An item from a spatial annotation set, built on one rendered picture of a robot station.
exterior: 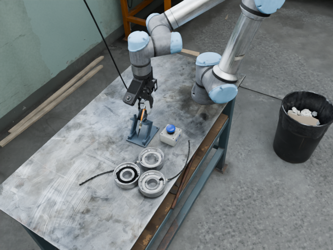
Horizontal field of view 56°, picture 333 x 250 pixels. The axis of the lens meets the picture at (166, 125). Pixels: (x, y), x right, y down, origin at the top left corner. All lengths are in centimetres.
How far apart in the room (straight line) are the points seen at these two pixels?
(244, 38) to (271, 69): 198
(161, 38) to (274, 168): 149
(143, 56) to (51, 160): 60
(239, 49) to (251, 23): 11
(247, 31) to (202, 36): 238
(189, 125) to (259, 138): 116
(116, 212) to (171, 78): 80
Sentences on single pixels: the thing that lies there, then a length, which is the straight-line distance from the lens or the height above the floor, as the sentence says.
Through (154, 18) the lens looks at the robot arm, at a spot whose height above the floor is 125.
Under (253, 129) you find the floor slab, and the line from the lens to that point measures 257.
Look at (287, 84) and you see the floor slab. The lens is 307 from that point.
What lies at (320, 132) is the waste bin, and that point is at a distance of 218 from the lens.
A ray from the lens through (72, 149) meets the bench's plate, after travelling 143.
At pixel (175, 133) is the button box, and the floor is 84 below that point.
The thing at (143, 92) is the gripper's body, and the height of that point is 104.
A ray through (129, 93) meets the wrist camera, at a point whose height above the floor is 107.
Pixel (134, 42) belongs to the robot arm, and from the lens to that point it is 112.
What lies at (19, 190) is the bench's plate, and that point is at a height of 80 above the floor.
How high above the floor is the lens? 185
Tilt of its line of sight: 47 degrees down
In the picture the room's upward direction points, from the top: 3 degrees counter-clockwise
